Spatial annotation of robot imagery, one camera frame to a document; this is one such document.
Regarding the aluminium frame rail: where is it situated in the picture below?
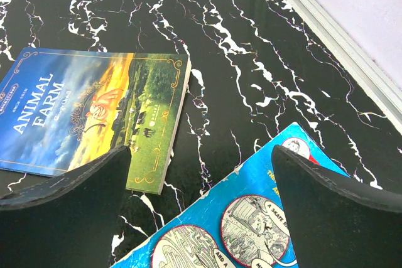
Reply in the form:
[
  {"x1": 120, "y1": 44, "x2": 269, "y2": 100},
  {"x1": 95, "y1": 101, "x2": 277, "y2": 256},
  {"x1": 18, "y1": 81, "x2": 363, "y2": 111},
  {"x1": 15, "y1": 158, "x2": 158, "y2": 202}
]
[{"x1": 287, "y1": 0, "x2": 401, "y2": 132}]

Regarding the Animal Farm paperback book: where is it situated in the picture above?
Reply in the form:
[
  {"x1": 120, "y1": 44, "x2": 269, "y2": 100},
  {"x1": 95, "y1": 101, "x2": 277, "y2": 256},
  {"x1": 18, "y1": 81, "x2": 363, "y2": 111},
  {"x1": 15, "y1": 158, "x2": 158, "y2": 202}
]
[{"x1": 1, "y1": 47, "x2": 191, "y2": 195}]

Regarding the blue comic book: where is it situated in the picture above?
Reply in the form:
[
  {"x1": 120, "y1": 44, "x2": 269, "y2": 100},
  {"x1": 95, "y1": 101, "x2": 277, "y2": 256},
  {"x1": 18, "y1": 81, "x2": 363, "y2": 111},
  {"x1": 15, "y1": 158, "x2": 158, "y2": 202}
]
[{"x1": 117, "y1": 123, "x2": 341, "y2": 267}]

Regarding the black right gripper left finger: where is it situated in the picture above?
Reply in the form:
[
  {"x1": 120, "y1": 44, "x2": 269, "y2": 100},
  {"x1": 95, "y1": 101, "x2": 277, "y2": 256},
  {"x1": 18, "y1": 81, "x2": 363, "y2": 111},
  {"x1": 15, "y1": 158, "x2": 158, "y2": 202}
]
[{"x1": 1, "y1": 146, "x2": 131, "y2": 267}]

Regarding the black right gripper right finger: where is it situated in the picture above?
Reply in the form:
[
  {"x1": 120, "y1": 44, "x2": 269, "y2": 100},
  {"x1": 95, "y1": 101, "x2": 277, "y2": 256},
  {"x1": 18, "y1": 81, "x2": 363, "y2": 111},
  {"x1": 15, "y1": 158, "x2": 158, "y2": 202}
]
[{"x1": 272, "y1": 145, "x2": 401, "y2": 267}]

